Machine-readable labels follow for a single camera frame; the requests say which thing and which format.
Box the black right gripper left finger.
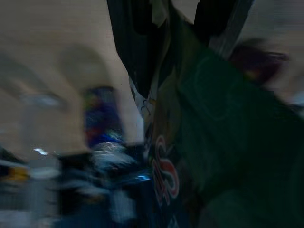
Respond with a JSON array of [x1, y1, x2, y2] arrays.
[[106, 0, 156, 93]]

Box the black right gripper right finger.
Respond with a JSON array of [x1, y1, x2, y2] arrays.
[[193, 0, 252, 57]]

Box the green snack packet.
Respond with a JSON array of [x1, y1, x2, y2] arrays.
[[128, 0, 304, 228]]

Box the blue printed packet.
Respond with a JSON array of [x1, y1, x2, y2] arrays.
[[83, 87, 124, 149]]

